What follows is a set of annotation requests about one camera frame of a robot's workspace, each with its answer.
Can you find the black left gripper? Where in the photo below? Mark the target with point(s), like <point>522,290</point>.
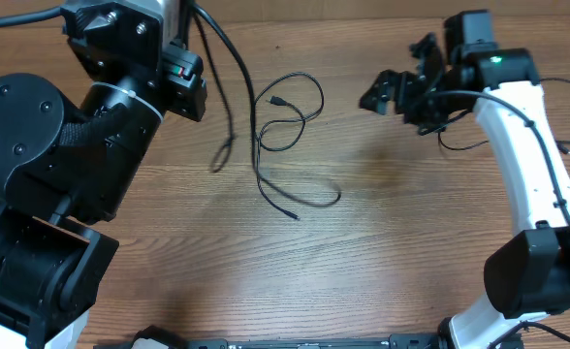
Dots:
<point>179,79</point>

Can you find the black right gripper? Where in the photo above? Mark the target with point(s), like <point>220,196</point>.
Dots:
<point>402,85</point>

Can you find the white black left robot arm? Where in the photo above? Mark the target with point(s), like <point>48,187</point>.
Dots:
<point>64,167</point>

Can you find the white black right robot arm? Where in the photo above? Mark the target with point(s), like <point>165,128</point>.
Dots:
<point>528,278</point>

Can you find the brown cardboard back panel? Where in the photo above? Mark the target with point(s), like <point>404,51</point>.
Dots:
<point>284,10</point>

